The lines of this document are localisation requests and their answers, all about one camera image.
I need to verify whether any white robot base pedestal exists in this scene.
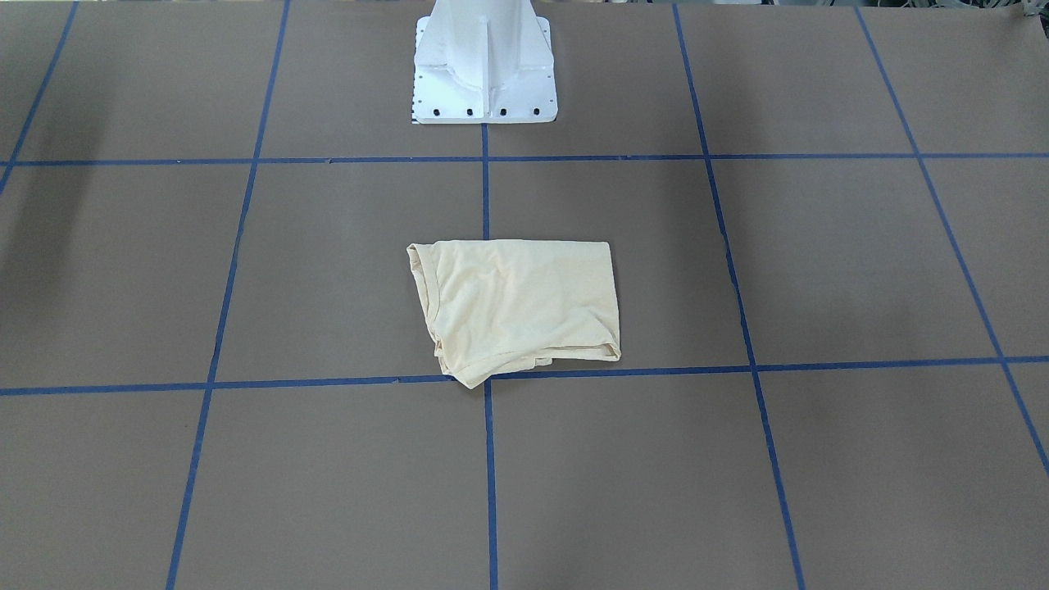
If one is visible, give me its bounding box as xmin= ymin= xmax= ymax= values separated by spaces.
xmin=411 ymin=1 xmax=559 ymax=125

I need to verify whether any beige long-sleeve graphic shirt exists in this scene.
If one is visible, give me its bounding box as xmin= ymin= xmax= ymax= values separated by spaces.
xmin=406 ymin=239 xmax=622 ymax=388

